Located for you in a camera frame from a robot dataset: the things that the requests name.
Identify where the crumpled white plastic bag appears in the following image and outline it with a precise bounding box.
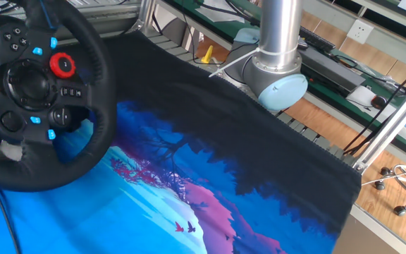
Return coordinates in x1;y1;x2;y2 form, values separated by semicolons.
195;0;260;24

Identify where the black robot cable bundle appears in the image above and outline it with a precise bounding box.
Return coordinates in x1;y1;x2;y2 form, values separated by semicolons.
181;0;262;65

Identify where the blue landscape printed cloth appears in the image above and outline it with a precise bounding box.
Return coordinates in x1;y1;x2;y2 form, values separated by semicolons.
0;30;363;254

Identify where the white zip tie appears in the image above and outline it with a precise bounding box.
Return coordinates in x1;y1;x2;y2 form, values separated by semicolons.
208;47;262;78

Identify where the black leather steering wheel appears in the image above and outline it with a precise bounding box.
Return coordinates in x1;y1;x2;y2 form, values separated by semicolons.
0;0;118;193

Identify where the aluminium frame post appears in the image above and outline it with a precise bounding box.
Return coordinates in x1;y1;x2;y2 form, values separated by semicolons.
131;0;159;35
352;74;406;174

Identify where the small yellow plastic piece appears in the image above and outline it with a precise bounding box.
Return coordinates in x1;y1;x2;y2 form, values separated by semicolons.
200;44;214;66

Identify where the thin black wheel cable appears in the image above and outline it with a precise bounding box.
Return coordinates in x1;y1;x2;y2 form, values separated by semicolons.
0;188;23;254

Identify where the black cable along frame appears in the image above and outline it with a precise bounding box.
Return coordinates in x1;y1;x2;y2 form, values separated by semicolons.
342;58;406;157

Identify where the black computer mouse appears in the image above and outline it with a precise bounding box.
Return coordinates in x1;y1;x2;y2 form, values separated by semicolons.
370;95;388;111

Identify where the flat dark grey box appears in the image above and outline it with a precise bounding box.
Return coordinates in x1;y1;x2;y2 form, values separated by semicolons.
300;47;367;93

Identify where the chrome office chair base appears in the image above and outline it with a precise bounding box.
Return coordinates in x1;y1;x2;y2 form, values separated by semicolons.
361;164;406;217

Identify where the white paper sheet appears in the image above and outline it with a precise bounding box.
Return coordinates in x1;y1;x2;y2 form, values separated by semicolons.
345;85;398;119

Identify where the white wall socket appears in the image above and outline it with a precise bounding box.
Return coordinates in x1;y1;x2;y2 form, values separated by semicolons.
346;18;375;45

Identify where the black steering wheel base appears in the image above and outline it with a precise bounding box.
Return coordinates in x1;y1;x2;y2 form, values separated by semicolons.
70;104;97;133

